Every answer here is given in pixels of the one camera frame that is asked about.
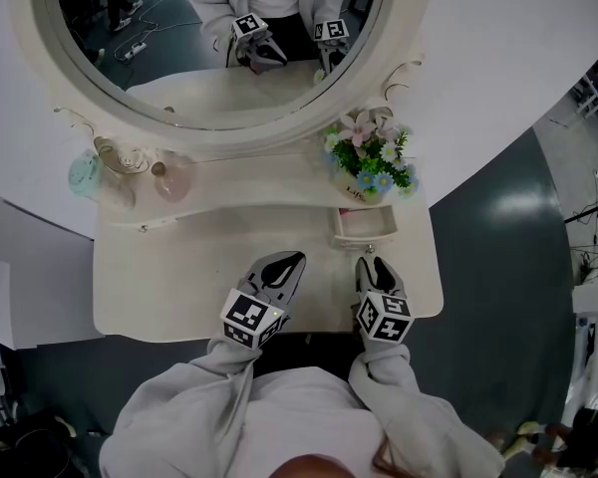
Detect white pot of artificial flowers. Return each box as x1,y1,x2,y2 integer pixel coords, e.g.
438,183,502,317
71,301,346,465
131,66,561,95
322,108,421,206

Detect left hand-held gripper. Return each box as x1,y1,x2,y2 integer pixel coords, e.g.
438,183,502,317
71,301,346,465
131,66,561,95
219,250,309,353

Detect person's torso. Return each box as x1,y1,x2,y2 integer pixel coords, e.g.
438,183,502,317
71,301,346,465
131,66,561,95
237,364,386,478

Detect round white framed mirror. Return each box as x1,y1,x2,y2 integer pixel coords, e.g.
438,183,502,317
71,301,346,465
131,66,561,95
9,0,429,157

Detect person's right forearm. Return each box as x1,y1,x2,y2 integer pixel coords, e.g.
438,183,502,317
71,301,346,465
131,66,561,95
347,343,505,478

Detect person's left forearm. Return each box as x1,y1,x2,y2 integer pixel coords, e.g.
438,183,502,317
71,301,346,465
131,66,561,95
99,338,261,478

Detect person's legs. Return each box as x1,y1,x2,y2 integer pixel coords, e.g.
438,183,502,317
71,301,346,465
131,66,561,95
252,333,366,383

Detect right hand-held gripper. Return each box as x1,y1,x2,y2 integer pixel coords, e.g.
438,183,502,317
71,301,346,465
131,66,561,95
350,255,415,344

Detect cream vanity dressing table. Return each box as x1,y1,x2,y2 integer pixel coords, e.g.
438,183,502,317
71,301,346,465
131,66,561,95
9,0,446,344

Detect pink glass bottle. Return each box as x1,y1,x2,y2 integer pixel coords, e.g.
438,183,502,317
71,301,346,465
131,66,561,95
150,151,193,203

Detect small vanity drawer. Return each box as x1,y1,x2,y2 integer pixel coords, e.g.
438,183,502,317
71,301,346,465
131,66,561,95
328,204,401,257

